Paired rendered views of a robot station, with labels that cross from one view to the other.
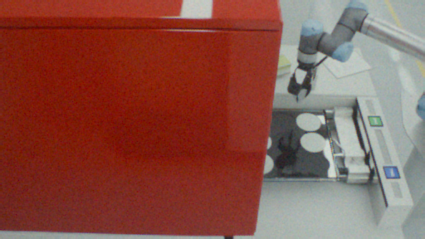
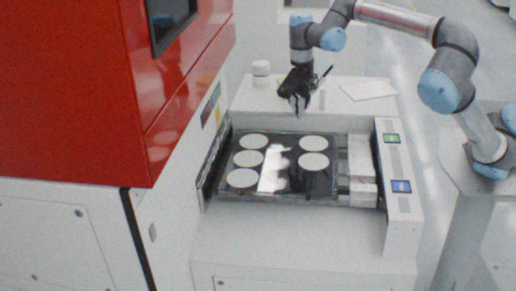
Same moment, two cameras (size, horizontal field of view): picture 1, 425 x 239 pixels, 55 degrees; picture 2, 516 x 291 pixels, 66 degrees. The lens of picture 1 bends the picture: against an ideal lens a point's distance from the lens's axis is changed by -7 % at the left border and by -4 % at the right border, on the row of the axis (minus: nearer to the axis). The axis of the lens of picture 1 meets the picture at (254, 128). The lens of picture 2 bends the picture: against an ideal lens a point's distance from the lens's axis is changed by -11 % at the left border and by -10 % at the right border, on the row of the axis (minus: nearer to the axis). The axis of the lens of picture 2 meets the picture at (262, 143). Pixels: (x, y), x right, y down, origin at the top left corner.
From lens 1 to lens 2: 0.58 m
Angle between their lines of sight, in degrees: 19
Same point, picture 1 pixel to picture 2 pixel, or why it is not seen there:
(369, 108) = (388, 127)
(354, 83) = (374, 105)
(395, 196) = (401, 211)
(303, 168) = (293, 184)
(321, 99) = (333, 122)
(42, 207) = not seen: outside the picture
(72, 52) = not seen: outside the picture
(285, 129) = (283, 149)
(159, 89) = not seen: outside the picture
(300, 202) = (287, 226)
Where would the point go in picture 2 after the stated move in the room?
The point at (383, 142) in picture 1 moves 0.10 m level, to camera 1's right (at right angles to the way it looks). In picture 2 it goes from (398, 157) to (429, 161)
